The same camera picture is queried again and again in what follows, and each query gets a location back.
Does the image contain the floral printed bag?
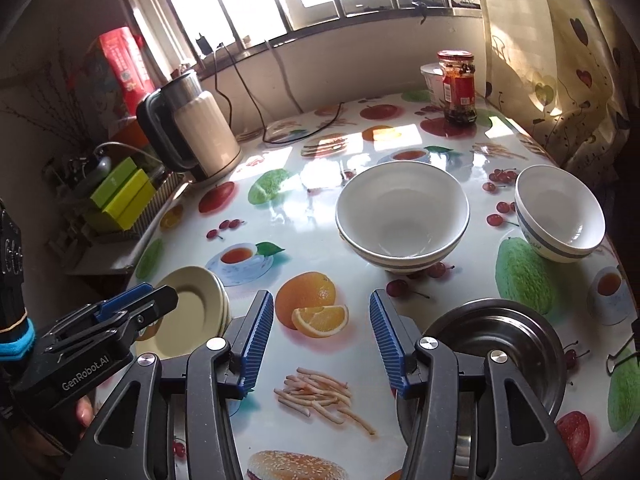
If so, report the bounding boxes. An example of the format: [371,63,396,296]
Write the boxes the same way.
[75,47,131,122]

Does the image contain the grey patterned tray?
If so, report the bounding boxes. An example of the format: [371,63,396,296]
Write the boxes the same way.
[82,170,188,246]

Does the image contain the orange box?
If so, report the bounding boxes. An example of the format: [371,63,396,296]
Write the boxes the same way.
[107,117,151,153]

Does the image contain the small white blue-striped bowl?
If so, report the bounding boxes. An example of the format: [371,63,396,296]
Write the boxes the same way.
[514,164,606,262]

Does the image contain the dry twig branches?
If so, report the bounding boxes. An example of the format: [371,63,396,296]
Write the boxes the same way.
[0,60,91,147]

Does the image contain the white plastic container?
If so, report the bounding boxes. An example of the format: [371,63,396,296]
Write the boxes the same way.
[420,61,447,106]

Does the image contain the thin green box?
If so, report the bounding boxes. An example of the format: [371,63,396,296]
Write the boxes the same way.
[90,156,138,211]

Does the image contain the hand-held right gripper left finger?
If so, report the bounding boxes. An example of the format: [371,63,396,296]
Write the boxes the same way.
[62,289,276,480]

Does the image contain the cream plate with brown patch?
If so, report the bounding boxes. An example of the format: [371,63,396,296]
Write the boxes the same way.
[135,266,224,361]

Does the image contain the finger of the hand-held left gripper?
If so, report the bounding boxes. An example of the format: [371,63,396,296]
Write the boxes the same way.
[50,282,155,333]
[42,285,179,356]

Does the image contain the black power cable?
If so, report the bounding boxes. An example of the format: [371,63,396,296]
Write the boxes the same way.
[212,42,347,147]

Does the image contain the person's left hand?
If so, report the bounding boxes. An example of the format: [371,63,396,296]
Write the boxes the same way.
[50,394,102,453]

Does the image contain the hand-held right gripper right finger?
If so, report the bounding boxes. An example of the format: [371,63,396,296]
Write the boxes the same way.
[369,288,583,480]

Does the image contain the red-lidded sauce jar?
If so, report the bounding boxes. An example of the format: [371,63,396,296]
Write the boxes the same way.
[436,50,478,126]

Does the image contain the black binder clip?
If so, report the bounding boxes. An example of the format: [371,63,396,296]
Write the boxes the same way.
[606,320,640,376]

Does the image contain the stainless steel bowl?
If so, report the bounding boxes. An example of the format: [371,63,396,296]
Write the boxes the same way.
[396,299,569,478]

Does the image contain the red carton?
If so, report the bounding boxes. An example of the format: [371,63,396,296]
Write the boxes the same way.
[97,27,156,111]

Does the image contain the white cable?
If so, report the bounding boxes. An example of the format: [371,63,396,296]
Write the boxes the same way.
[95,141,166,167]

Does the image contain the thick green box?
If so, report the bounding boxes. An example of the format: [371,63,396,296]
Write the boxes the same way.
[97,167,158,233]

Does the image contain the cream electric kettle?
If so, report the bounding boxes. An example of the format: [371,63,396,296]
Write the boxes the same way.
[136,70,244,183]

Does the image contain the large white blue-striped bowl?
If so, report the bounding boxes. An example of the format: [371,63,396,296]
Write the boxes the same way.
[335,161,471,275]

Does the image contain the brown-rimmed plate with blue mark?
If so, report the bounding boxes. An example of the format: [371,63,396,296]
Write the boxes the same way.
[210,272,230,341]

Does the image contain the brown-rimmed cream plate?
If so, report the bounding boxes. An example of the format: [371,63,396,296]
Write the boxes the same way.
[216,280,234,338]

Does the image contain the heart-print curtain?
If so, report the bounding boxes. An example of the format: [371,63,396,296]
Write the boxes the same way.
[475,0,640,196]

